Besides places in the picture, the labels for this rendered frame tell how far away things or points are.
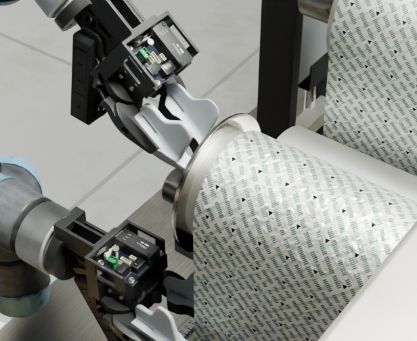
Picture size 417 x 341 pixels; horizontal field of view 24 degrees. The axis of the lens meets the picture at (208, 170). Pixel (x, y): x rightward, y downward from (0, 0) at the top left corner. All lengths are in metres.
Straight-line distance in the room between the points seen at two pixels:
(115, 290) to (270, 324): 0.19
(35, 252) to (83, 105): 0.18
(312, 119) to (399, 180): 0.37
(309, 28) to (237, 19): 2.32
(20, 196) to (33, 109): 2.05
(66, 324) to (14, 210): 0.25
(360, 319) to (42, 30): 3.25
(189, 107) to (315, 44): 0.31
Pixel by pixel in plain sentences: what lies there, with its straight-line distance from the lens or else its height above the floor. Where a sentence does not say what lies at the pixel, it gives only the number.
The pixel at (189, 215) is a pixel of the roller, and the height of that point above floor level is 1.25.
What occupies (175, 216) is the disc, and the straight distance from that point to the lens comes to 0.93.
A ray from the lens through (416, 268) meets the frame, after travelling 0.34.
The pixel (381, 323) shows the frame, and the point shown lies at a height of 1.65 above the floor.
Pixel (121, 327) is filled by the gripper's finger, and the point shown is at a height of 1.10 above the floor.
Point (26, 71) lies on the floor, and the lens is 3.35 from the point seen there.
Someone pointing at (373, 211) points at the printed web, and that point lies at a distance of 0.87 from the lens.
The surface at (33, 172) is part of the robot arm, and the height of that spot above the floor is 1.03.
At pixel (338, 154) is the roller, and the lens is 1.04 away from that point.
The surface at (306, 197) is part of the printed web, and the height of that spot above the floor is 1.31.
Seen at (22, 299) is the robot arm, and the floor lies 1.00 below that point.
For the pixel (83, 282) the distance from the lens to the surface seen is 1.10.
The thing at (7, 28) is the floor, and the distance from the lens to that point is 3.58.
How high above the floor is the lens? 1.90
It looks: 41 degrees down
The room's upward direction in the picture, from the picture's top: straight up
